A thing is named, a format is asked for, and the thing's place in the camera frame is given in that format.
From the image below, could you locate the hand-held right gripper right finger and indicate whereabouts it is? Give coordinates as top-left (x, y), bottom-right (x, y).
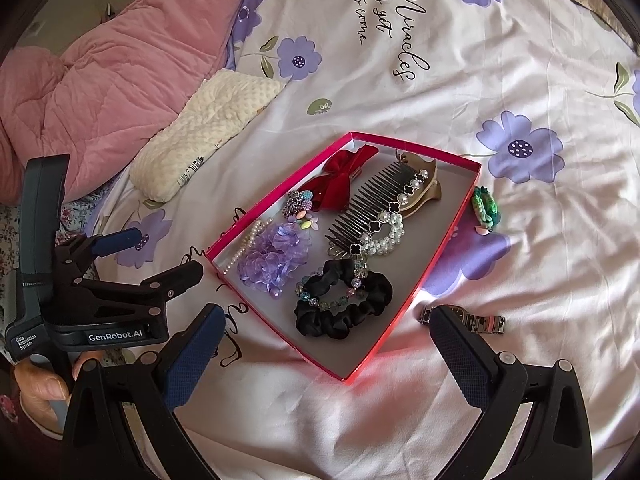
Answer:
top-left (430, 305), bottom-right (596, 480)

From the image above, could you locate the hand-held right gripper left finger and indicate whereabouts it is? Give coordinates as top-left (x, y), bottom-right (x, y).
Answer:
top-left (60, 304), bottom-right (226, 480)

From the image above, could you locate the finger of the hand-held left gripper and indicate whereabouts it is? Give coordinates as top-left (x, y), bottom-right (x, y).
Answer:
top-left (56, 227), bottom-right (144, 282)
top-left (79, 261), bottom-right (206, 312)

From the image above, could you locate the silver wrist watch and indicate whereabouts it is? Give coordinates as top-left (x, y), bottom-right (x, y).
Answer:
top-left (419, 304), bottom-right (507, 335)

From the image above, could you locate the white pearl bracelet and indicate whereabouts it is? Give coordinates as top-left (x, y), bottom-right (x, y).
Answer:
top-left (222, 218), bottom-right (276, 276)

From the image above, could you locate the blue crystal bead bracelet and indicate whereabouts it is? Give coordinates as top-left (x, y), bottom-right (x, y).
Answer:
top-left (294, 260), bottom-right (371, 309)

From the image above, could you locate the pearl bead scrunchie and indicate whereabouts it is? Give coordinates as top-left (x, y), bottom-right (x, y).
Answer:
top-left (359, 212), bottom-right (405, 257)

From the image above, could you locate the red jewelry box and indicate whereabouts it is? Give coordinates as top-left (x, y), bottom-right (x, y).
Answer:
top-left (204, 131), bottom-right (483, 385)

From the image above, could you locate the colourful bead bracelet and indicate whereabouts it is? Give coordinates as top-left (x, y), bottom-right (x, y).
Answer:
top-left (282, 188), bottom-right (326, 234)

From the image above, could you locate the black decorated hair comb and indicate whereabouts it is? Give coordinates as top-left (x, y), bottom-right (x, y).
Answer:
top-left (324, 157), bottom-right (434, 261)

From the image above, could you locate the person's left hand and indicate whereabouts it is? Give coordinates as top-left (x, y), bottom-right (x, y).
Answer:
top-left (13, 350), bottom-right (105, 432)

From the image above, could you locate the small flower print cloth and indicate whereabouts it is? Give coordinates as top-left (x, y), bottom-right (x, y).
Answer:
top-left (0, 195), bottom-right (108, 281)

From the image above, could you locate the purple organza scrunchie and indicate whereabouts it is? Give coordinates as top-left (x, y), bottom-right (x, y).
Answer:
top-left (237, 219), bottom-right (312, 300)

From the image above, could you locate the black satin scrunchie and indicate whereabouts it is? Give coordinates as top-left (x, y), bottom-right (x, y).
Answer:
top-left (292, 258), bottom-right (395, 344)

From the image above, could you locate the cream textured pillow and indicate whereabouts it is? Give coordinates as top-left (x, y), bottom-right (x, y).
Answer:
top-left (128, 68), bottom-right (286, 201)

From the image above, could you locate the pink quilt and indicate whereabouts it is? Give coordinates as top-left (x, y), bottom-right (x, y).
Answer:
top-left (0, 0), bottom-right (262, 207)

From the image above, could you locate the tan hair claw clip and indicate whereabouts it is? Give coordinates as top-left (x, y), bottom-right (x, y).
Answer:
top-left (395, 152), bottom-right (445, 221)

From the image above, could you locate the red velvet bow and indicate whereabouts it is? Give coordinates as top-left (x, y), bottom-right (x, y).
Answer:
top-left (300, 143), bottom-right (379, 212)

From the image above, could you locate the white floral bedsheet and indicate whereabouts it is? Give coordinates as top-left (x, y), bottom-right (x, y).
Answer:
top-left (95, 0), bottom-right (640, 480)

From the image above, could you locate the green braided bracelet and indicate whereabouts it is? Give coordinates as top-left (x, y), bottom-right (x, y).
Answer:
top-left (470, 185), bottom-right (503, 235)

